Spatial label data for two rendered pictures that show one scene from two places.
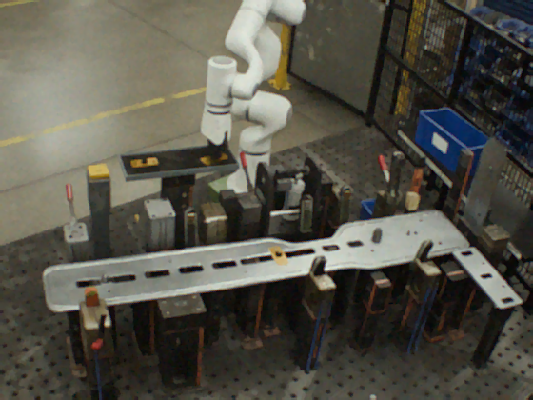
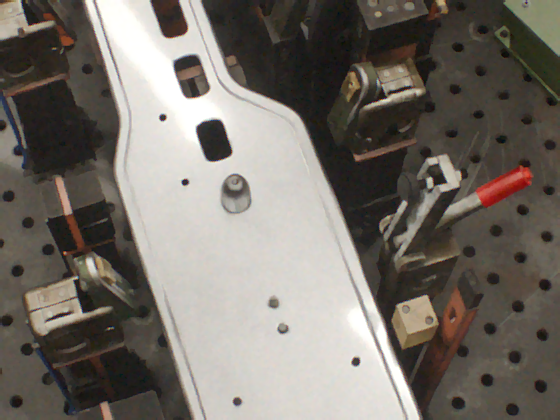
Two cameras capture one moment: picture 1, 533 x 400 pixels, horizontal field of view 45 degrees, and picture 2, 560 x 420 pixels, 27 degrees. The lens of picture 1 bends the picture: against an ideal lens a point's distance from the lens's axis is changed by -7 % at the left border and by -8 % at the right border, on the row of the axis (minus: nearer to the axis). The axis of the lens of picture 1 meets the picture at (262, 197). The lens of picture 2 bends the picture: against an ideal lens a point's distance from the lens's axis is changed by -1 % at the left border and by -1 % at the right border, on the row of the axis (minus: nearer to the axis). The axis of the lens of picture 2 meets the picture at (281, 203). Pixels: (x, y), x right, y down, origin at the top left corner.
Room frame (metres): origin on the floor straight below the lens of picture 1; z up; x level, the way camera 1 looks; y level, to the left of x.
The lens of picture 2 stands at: (1.85, -0.89, 2.19)
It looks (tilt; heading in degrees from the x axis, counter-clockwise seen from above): 67 degrees down; 94
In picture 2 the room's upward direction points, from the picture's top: 2 degrees clockwise
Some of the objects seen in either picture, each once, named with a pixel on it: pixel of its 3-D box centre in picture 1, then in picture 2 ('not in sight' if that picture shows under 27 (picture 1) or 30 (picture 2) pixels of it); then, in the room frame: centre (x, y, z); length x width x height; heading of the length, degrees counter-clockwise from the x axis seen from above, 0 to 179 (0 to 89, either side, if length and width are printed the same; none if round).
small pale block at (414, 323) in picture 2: (402, 236); (398, 363); (1.97, -0.52, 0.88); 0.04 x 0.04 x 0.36; 24
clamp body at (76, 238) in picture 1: (79, 277); not in sight; (1.54, 0.54, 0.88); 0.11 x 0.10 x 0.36; 24
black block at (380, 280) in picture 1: (371, 313); (89, 243); (1.59, -0.39, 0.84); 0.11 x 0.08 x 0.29; 24
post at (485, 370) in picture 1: (491, 334); not in sight; (1.54, -0.79, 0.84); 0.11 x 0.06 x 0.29; 24
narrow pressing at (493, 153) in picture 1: (483, 185); not in sight; (1.92, -0.74, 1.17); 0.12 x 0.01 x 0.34; 24
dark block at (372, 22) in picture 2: (313, 228); (374, 95); (1.92, -0.19, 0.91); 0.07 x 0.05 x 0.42; 24
